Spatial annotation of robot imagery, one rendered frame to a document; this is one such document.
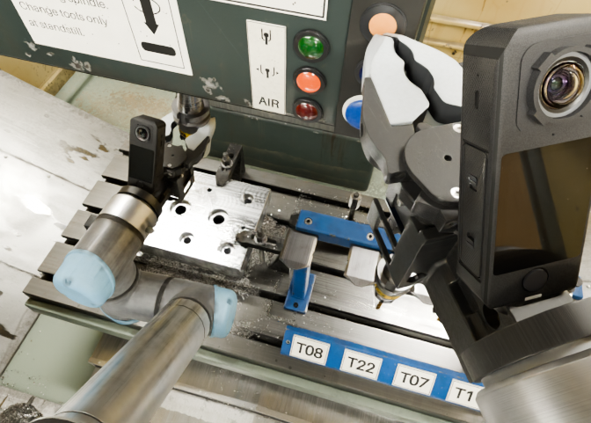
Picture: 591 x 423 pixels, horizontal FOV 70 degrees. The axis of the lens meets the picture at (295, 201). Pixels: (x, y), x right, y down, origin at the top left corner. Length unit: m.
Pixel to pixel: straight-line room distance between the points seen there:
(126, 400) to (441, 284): 0.32
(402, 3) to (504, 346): 0.21
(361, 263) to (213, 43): 0.46
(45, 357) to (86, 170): 0.62
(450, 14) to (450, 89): 1.24
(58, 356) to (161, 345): 0.89
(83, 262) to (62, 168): 1.05
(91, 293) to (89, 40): 0.32
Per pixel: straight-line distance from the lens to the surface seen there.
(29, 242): 1.54
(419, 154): 0.22
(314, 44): 0.32
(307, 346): 0.94
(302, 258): 0.71
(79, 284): 0.61
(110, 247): 0.62
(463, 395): 0.99
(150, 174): 0.66
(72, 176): 1.63
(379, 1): 0.30
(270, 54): 0.35
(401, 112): 0.24
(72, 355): 1.39
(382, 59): 0.27
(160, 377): 0.51
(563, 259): 0.21
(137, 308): 0.69
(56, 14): 0.44
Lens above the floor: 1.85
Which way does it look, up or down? 56 degrees down
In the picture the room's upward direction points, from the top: 3 degrees clockwise
